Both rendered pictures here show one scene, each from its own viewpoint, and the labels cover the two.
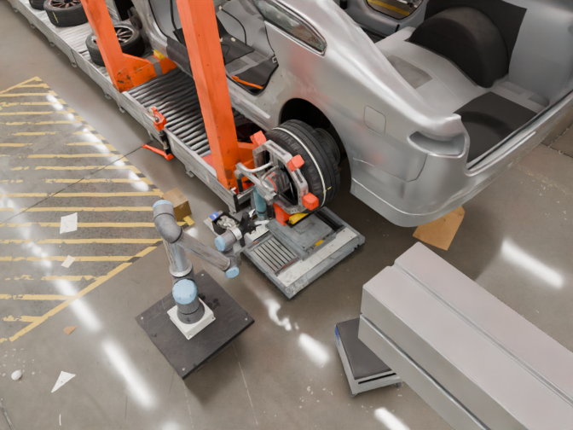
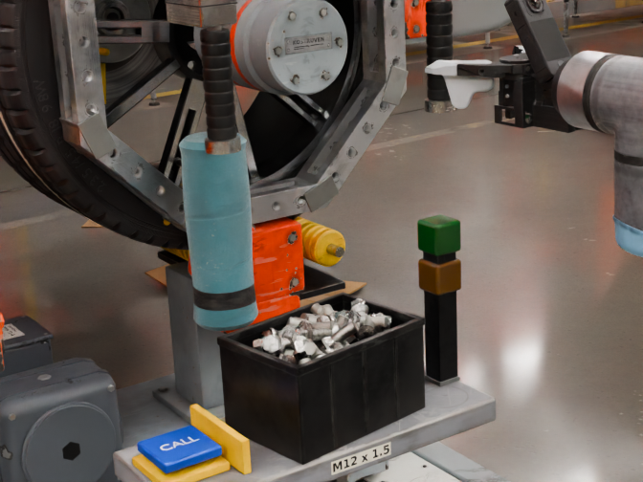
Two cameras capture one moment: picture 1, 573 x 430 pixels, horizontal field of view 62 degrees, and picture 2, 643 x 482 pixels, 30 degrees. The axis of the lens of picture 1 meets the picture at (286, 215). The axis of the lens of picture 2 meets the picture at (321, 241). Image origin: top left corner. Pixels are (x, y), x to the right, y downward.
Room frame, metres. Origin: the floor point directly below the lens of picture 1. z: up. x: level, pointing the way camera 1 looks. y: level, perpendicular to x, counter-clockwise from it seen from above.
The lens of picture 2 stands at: (2.31, 1.73, 1.07)
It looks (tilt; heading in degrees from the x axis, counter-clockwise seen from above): 17 degrees down; 273
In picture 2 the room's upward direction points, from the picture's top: 3 degrees counter-clockwise
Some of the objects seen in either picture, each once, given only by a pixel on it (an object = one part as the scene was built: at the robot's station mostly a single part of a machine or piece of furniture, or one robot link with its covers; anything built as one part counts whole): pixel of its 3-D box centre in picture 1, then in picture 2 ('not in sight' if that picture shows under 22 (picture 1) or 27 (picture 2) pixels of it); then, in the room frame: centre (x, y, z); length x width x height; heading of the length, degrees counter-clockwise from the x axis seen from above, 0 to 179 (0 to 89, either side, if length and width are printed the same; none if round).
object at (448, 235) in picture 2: not in sight; (438, 234); (2.24, 0.34, 0.64); 0.04 x 0.04 x 0.04; 36
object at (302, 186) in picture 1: (280, 178); (241, 35); (2.50, 0.02, 0.85); 0.54 x 0.07 x 0.54; 36
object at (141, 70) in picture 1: (147, 60); not in sight; (4.63, 1.28, 0.69); 0.52 x 0.17 x 0.35; 126
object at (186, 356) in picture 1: (198, 329); not in sight; (1.76, 0.71, 0.15); 0.60 x 0.60 x 0.30; 38
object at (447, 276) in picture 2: not in sight; (439, 273); (2.24, 0.34, 0.59); 0.04 x 0.04 x 0.04; 36
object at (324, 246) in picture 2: (303, 212); (288, 231); (2.46, -0.13, 0.51); 0.29 x 0.06 x 0.06; 126
